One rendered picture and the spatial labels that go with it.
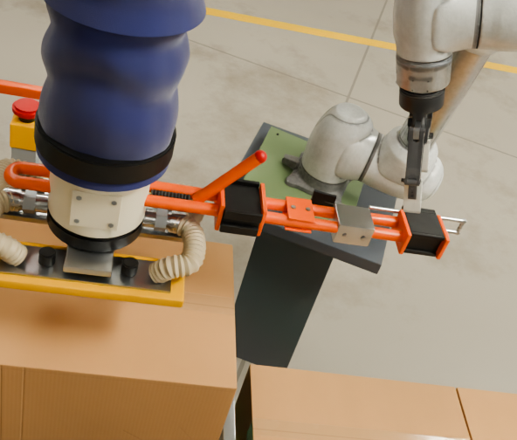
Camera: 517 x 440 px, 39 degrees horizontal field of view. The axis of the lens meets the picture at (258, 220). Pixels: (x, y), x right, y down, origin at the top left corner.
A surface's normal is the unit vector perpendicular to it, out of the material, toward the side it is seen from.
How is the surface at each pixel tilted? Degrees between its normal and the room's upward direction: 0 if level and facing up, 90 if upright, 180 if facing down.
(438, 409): 0
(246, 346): 90
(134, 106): 78
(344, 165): 92
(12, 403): 90
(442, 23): 87
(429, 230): 0
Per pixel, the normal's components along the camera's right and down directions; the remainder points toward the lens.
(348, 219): 0.23, -0.74
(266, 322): -0.27, 0.58
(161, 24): 0.62, 0.32
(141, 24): 0.32, 0.40
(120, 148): 0.21, 0.78
